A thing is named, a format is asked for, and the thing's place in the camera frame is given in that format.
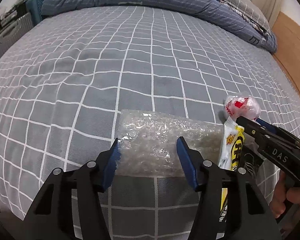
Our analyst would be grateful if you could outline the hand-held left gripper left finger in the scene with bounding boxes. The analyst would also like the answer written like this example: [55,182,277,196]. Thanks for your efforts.
[22,137,122,240]

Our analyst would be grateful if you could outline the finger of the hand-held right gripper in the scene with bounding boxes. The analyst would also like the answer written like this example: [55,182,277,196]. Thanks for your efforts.
[255,118,280,134]
[236,115,268,143]

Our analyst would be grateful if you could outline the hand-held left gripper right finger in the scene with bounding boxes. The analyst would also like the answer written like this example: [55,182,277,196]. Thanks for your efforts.
[176,136,283,240]

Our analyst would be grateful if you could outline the white red plastic bag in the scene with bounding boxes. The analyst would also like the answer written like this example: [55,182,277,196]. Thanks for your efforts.
[223,94,262,123]

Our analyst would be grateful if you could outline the yellow and white snack packet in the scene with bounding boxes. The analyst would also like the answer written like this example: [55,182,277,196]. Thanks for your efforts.
[217,118,246,222]

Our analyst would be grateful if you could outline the clear bubble wrap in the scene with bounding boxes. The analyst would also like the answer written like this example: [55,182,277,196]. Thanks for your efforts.
[116,109,225,178]

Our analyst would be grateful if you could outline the person's right hand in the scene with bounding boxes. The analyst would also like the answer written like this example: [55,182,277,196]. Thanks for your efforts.
[269,171,300,219]

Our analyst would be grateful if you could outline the brown wooden headboard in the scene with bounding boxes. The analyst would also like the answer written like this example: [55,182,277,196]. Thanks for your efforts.
[271,11,300,107]

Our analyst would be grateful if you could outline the grey plaid bed sheet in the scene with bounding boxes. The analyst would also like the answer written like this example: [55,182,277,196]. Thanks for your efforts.
[0,5,300,240]

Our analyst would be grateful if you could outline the grey plaid pillow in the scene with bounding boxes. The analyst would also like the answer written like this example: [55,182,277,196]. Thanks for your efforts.
[207,0,271,32]

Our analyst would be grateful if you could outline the grey storage basket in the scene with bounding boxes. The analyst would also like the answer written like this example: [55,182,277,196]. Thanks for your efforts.
[0,12,36,67]

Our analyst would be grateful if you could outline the blue plastic chair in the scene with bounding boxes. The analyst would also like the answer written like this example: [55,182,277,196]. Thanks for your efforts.
[25,0,47,23]

